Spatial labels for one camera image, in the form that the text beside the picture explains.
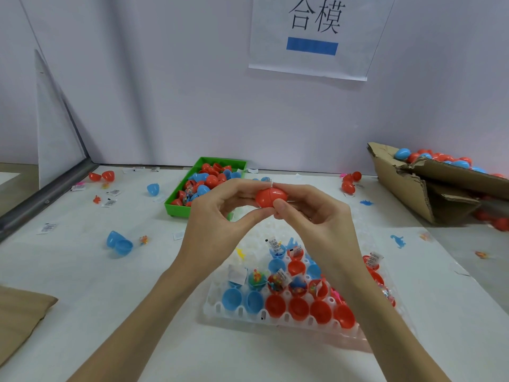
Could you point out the grey metal rail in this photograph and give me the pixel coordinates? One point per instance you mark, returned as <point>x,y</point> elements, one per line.
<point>44,201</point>

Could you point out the single blue egg half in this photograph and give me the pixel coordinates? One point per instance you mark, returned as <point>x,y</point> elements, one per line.
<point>153,189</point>

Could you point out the cardboard box of capsules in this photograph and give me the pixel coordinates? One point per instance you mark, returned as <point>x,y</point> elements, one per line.
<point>402,183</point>

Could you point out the small orange toy piece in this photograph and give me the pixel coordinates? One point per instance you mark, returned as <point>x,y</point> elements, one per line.
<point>144,239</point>

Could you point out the person's right hand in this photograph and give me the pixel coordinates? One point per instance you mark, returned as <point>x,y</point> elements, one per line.
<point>326,234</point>

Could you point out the person's right forearm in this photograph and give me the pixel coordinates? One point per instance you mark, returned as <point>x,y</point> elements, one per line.
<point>394,338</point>

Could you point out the small blue toy piece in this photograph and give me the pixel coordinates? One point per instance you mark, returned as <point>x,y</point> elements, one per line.
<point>398,241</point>

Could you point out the white paper sign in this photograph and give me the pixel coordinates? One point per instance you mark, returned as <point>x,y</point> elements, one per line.
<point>350,35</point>

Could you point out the flat brown cardboard sheet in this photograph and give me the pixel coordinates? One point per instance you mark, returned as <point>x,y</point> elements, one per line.
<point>22,318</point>

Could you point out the small yellow toy piece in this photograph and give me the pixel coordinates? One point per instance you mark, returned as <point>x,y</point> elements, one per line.
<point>240,253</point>

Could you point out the green plastic tray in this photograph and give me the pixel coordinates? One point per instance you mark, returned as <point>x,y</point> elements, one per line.
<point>169,209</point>

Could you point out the person's left hand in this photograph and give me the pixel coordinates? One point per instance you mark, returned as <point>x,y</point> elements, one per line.
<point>215,234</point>

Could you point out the blue egg shell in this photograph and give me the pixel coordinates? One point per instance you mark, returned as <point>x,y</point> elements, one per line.
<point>120,242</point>

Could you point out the clear triangular panel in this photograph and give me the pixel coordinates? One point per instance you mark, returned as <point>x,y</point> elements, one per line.
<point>57,131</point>

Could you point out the clear plastic egg tray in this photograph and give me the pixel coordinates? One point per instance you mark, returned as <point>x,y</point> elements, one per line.
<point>394,270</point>

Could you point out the small white packet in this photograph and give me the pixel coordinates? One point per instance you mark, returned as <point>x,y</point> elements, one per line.
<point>48,227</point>

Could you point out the person's left forearm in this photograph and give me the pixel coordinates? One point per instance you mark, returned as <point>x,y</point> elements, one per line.
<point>139,334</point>

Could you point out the pile of finished eggs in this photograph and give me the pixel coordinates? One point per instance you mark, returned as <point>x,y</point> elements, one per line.
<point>457,163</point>

